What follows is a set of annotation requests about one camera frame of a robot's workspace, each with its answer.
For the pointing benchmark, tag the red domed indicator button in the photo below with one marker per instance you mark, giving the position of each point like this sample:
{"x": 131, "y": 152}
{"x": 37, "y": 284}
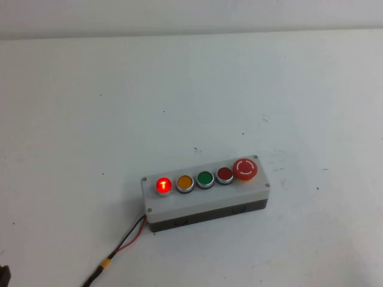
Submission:
{"x": 163, "y": 186}

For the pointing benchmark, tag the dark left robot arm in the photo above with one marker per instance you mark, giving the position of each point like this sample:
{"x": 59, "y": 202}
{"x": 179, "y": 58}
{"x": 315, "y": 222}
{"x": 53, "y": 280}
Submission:
{"x": 4, "y": 276}

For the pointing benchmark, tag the green push button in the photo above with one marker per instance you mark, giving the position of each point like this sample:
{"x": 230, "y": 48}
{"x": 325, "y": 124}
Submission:
{"x": 205, "y": 178}

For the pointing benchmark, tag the yellow push button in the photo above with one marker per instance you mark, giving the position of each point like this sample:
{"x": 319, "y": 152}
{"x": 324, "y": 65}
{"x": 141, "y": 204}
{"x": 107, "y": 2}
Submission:
{"x": 184, "y": 183}

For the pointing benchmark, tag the dark red push button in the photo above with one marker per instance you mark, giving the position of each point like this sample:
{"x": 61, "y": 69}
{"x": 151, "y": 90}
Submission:
{"x": 224, "y": 174}

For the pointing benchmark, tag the grey button control box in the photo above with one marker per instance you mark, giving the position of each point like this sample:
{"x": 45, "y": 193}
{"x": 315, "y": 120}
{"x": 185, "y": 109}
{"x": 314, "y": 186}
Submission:
{"x": 203, "y": 200}

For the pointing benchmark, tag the red emergency stop mushroom button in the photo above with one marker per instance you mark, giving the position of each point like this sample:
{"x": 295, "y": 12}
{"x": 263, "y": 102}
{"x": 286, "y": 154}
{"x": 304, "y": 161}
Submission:
{"x": 245, "y": 168}

